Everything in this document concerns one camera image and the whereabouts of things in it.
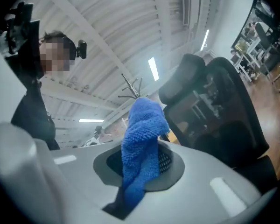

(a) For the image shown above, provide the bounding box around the person's head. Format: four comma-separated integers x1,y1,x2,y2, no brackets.
38,30,77,74

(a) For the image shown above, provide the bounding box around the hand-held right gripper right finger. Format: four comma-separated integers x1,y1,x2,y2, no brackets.
50,139,278,224

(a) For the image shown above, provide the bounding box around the black coat rack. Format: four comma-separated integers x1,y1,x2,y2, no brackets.
118,73,150,100

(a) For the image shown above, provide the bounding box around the black mesh chair backrest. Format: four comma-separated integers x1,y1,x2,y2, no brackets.
164,56,271,172

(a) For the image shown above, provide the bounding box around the black chest-mounted tablet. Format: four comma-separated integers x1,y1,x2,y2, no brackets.
16,19,42,79

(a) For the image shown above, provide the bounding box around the blue fluffy cloth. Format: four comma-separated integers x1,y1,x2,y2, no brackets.
120,97,170,213

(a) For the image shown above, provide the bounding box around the black chest rig mount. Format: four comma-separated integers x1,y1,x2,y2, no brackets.
3,1,35,55

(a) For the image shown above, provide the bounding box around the black head-worn camera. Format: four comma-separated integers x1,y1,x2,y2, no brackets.
75,40,88,60

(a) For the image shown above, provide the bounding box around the black background office chair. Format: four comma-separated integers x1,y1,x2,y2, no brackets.
255,21,280,74

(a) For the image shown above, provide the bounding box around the ceiling air vent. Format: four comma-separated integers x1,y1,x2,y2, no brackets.
182,0,191,27

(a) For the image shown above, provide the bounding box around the yellow wooden table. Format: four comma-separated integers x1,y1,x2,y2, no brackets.
165,121,189,144

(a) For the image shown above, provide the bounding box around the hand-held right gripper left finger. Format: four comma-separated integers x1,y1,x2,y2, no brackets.
0,121,63,224

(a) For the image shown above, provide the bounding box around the black chair headrest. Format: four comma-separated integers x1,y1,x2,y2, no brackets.
158,53,207,107

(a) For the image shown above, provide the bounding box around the person's body in black clothing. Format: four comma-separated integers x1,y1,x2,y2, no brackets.
10,62,61,151

